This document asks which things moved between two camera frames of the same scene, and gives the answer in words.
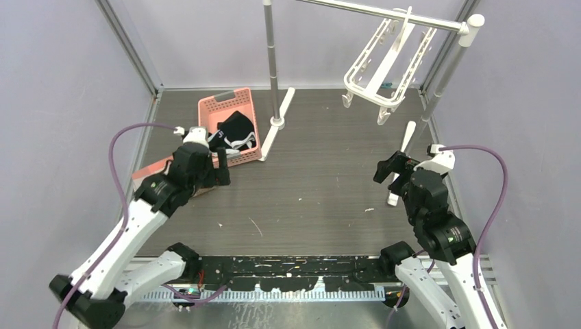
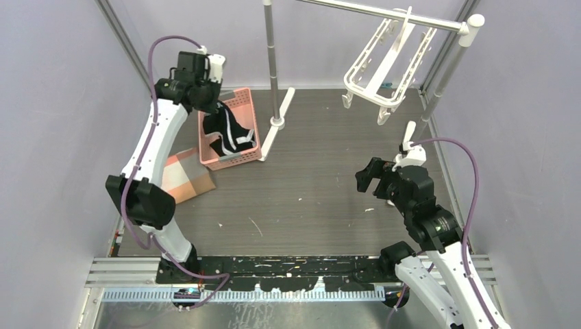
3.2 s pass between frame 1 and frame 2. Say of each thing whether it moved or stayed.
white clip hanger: stayed
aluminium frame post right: stayed
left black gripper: moved
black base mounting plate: stayed
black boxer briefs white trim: moved
